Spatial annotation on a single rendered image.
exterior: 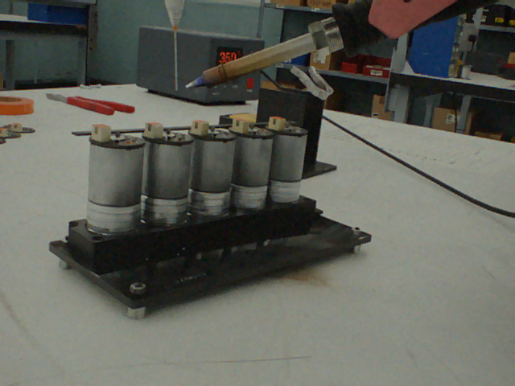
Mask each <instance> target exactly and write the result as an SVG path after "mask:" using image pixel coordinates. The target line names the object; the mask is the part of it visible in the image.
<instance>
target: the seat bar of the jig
mask: <svg viewBox="0 0 515 386"><path fill-rule="evenodd" d="M315 207H316V200H315V199H311V198H308V197H306V196H304V195H299V201H298V202H297V203H291V204H281V203H271V202H267V201H266V208H264V209H262V210H256V211H246V210H239V209H235V208H231V207H229V214H228V215H227V216H223V217H218V218H204V217H198V216H192V215H189V214H187V222H186V223H184V224H180V225H175V226H158V225H152V224H146V223H143V222H141V221H140V226H139V230H138V231H137V232H135V233H131V234H128V235H120V236H110V235H103V234H99V233H95V232H91V231H89V230H88V229H87V228H86V225H87V224H86V223H87V219H82V220H72V221H69V222H68V248H70V249H71V250H72V251H73V252H75V253H77V254H78V255H80V256H81V257H83V258H84V259H85V260H87V261H89V262H90V263H92V264H98V263H101V262H106V261H111V260H116V259H120V258H123V257H131V256H134V255H138V254H142V253H149V252H153V251H157V250H161V249H165V248H171V247H175V246H180V245H183V244H190V243H194V242H198V241H202V240H209V239H212V238H217V237H221V236H227V235H232V234H235V233H239V232H246V231H250V230H254V229H258V228H264V227H269V226H273V225H276V224H283V223H287V222H291V221H295V220H302V219H306V218H310V217H313V216H315Z"/></svg>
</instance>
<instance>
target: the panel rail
mask: <svg viewBox="0 0 515 386"><path fill-rule="evenodd" d="M286 122H287V121H286ZM252 123H254V126H265V125H268V124H269V123H270V122H252ZM297 123H298V122H296V121H289V125H294V124H297ZM214 126H215V129H219V128H229V127H233V124H218V125H214ZM168 127H170V128H171V131H175V130H190V129H192V126H191V125H185V126H168ZM209 129H211V125H209ZM115 130H116V129H111V131H110V133H115ZM118 130H120V133H143V132H145V128H133V129H118ZM72 135H74V136H76V137H85V136H92V131H83V132H72Z"/></svg>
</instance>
